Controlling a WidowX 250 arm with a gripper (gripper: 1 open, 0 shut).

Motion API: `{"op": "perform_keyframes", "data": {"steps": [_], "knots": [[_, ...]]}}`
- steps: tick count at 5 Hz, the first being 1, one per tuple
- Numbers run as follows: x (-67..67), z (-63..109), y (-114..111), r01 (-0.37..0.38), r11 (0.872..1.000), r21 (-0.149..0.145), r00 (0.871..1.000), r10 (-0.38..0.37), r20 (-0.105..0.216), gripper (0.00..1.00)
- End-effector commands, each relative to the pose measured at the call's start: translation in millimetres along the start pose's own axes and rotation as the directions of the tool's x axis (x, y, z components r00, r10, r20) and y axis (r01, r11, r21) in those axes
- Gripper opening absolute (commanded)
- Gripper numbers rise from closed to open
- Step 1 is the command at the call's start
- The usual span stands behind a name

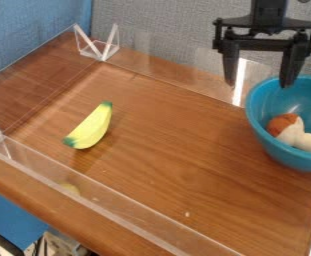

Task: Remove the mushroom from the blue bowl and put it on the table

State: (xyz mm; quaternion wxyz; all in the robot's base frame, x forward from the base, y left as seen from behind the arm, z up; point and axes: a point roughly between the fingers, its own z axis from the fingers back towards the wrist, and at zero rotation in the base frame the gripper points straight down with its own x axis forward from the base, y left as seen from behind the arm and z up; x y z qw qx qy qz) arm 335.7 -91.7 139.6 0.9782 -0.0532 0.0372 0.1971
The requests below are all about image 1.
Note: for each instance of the clear acrylic barrier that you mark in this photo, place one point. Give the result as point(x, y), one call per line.
point(147, 223)
point(201, 77)

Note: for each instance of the clear acrylic front barrier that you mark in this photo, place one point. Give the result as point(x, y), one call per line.
point(147, 223)

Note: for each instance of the clear acrylic back barrier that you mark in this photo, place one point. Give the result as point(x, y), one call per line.
point(201, 77)

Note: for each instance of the blue plastic bowl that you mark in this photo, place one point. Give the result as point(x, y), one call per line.
point(268, 100)

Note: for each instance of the clear acrylic corner bracket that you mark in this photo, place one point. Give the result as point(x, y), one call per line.
point(92, 48)

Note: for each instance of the yellow toy banana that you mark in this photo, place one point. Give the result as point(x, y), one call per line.
point(89, 131)

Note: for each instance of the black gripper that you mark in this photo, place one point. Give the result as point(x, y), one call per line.
point(264, 30)

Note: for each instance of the plush mushroom toy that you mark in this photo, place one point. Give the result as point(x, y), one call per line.
point(287, 128)

